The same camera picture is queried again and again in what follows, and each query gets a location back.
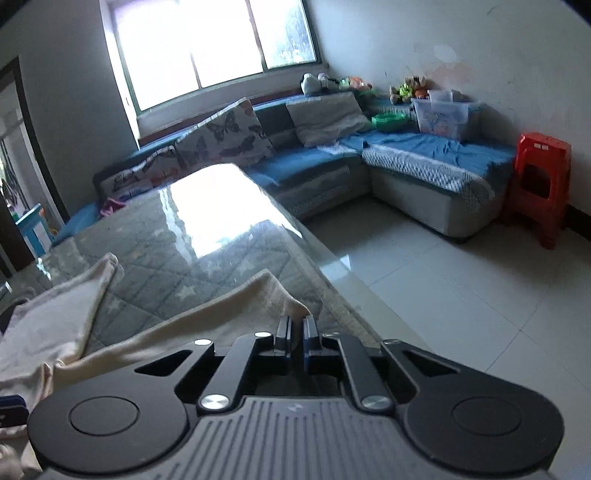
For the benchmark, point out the red plastic stool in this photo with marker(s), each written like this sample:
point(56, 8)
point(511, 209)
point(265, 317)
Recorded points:
point(540, 152)

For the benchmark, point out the large butterfly print cushion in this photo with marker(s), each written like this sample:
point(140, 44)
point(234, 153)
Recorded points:
point(226, 134)

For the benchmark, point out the small clear storage box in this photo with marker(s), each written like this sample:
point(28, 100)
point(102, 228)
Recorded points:
point(441, 95)

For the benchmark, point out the large clear storage box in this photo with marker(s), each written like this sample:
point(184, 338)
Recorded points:
point(438, 117)

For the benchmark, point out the beige plain cushion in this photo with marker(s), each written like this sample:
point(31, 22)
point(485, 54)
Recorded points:
point(328, 117)

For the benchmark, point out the blue toy cabinet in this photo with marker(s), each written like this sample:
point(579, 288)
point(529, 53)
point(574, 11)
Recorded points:
point(34, 230)

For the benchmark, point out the white plush toy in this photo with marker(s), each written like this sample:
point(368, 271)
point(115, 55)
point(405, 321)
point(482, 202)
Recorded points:
point(313, 84)

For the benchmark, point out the green plastic basin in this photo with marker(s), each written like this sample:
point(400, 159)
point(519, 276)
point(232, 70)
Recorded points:
point(390, 121)

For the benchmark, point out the pink cloth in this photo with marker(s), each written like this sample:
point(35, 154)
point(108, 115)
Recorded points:
point(112, 207)

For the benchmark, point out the green framed window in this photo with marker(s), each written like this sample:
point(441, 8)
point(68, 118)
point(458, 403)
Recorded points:
point(207, 46)

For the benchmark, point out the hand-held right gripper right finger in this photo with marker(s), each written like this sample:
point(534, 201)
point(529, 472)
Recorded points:
point(308, 337)

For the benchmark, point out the cream white garment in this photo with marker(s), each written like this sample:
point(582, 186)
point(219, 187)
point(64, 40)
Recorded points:
point(152, 341)

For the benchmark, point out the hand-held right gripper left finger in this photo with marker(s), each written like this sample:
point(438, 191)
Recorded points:
point(283, 336)

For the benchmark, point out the grey quilted star table cover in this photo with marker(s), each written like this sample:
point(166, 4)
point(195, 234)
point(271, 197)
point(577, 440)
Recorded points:
point(194, 258)

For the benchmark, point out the blue sofa blanket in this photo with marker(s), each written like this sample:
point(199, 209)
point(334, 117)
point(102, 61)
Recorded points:
point(415, 147)

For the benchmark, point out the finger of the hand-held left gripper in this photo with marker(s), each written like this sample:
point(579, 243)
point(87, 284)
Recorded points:
point(9, 408)

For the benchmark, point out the brown and green plush toys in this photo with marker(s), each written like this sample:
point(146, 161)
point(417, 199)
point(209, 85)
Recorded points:
point(408, 88)

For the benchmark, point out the small butterfly print cushion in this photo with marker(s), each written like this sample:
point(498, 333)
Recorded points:
point(138, 173)

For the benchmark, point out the green orange plush toy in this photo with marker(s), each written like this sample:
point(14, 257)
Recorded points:
point(354, 83)

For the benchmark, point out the blue corner sofa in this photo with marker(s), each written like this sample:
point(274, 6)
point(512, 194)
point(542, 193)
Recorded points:
point(415, 184)

